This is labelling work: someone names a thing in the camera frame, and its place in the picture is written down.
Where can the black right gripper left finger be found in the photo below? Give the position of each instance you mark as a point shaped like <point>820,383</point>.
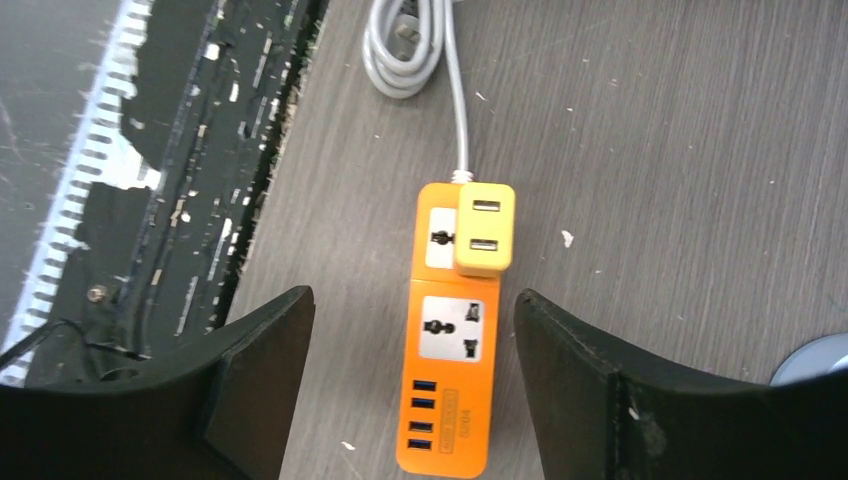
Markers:
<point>218,407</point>

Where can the yellow adapter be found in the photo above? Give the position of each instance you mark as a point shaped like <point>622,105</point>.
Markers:
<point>485,229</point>

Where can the orange power strip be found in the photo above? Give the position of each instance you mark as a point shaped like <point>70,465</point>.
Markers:
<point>447,382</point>

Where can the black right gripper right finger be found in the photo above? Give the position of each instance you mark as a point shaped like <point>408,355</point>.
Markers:
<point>603,408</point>

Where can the round blue power socket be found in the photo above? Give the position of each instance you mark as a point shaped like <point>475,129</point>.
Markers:
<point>821,356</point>

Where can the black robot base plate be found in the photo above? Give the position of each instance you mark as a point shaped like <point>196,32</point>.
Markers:
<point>150,223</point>

